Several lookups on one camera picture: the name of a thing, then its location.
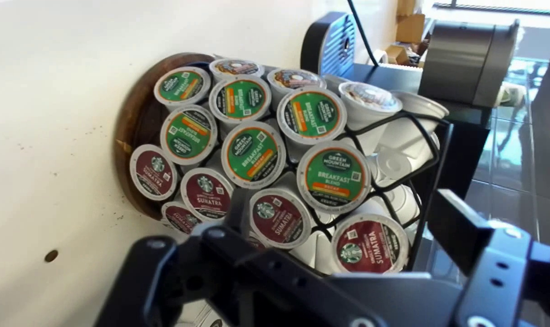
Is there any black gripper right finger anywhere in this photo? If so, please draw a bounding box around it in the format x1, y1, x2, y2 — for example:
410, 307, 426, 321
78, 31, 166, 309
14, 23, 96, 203
426, 187, 550, 327

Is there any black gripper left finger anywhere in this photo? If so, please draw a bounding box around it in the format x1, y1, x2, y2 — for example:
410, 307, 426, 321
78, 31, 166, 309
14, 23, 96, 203
94, 187, 330, 327

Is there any white coffee pod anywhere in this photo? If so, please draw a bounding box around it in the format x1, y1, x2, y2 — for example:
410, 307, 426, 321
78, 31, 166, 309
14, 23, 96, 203
399, 89, 451, 134

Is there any red lid coffee pod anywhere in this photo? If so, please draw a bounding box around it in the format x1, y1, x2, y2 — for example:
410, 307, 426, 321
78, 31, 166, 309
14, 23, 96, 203
243, 187, 315, 250
159, 200, 206, 236
177, 167, 235, 223
330, 212, 410, 276
127, 141, 179, 203

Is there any green lid coffee pod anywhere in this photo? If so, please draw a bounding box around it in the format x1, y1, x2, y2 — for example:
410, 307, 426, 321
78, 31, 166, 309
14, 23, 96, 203
295, 140, 372, 214
275, 87, 348, 147
219, 120, 288, 190
206, 74, 274, 125
157, 103, 219, 167
152, 63, 214, 109

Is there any brown lid coffee pod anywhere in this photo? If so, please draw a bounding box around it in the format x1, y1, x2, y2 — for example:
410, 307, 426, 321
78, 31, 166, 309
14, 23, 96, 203
337, 80, 404, 130
265, 67, 326, 98
206, 56, 265, 83

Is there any cardboard box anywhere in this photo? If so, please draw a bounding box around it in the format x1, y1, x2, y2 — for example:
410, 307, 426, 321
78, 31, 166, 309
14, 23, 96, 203
395, 0, 428, 43
381, 41, 419, 65

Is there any black wire coffee pod rack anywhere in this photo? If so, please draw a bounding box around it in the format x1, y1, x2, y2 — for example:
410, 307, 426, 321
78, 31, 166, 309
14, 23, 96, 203
110, 51, 455, 276

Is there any teal cable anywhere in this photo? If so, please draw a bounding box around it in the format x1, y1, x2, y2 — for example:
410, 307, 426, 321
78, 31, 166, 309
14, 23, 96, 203
344, 0, 368, 69

